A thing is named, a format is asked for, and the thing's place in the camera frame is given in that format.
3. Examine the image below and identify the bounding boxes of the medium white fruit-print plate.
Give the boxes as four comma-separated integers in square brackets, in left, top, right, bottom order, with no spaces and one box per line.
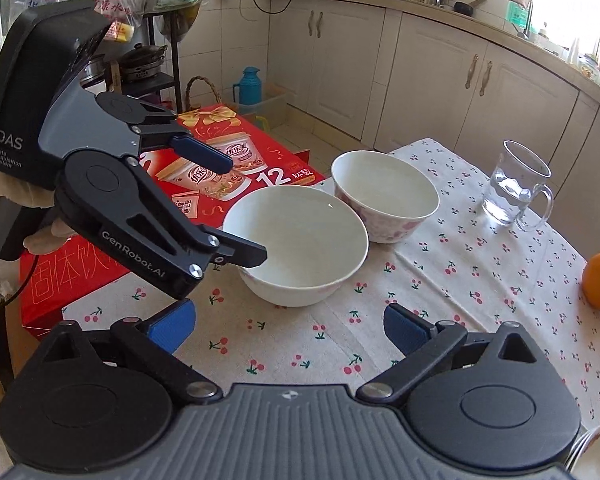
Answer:
[572,432,593,480]

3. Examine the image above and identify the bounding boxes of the white kitchen cabinets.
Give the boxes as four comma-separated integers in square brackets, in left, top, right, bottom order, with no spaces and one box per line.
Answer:
[267,0,600,281]

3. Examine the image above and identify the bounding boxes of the cherry-print tablecloth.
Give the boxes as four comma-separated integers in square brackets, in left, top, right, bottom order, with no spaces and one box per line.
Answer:
[60,137,600,441]

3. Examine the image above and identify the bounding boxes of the white bowl pink floral print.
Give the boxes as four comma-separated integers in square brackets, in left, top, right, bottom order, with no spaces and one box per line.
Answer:
[331,150,440,244]

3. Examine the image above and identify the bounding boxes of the black pot with lid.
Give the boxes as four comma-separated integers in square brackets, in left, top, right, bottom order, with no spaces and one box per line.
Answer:
[119,42,168,82]

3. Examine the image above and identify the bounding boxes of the red cardboard gift box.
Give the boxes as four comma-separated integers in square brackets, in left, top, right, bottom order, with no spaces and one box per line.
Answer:
[20,102,327,342]

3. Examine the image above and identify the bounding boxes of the kitchen countertop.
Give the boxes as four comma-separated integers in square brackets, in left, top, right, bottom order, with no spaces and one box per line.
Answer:
[265,0,600,111]

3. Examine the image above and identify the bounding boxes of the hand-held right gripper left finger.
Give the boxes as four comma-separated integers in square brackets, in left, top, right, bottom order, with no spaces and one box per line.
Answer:
[24,298,222,404]

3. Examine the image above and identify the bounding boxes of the clear glass mug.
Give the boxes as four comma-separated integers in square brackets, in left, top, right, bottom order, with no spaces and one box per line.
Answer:
[481,140,553,232]

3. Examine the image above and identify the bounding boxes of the person's left hand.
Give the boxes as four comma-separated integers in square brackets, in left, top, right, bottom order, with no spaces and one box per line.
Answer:
[0,172,78,306]

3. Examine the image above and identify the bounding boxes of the plain white ceramic bowl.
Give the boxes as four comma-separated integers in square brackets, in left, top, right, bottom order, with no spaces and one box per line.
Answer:
[222,186,370,286]

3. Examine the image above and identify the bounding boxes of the white bowl faint pink print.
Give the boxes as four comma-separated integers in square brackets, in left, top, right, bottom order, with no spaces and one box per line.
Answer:
[230,240,370,307]

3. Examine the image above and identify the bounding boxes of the chrome sink faucet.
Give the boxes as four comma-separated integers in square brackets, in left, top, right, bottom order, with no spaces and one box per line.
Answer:
[495,0,537,41]

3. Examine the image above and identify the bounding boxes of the clear plastic storage bin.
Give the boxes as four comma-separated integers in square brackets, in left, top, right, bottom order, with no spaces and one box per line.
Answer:
[230,85,291,128]

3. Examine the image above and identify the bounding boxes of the teal thermos jug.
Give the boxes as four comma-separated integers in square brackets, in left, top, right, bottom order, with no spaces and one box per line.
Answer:
[236,66,262,106]

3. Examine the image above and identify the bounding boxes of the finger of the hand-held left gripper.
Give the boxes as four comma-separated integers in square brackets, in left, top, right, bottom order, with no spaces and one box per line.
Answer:
[130,110,234,174]
[87,172,269,301]

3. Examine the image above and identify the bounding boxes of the large white fruit-print plate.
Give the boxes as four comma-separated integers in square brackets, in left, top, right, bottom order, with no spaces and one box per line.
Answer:
[563,440,583,480]

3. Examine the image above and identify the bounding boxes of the wicker basket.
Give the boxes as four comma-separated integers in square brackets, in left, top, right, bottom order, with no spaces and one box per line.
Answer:
[185,76,222,113]

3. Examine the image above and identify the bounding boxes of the black metal rack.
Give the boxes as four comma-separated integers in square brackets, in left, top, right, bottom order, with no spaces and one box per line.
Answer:
[80,10,183,116]

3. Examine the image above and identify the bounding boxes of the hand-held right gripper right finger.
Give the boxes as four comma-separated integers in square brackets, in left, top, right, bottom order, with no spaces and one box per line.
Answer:
[357,303,556,402]

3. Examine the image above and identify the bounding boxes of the green dish soap bottle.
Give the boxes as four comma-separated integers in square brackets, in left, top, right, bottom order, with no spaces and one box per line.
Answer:
[506,2,529,36]

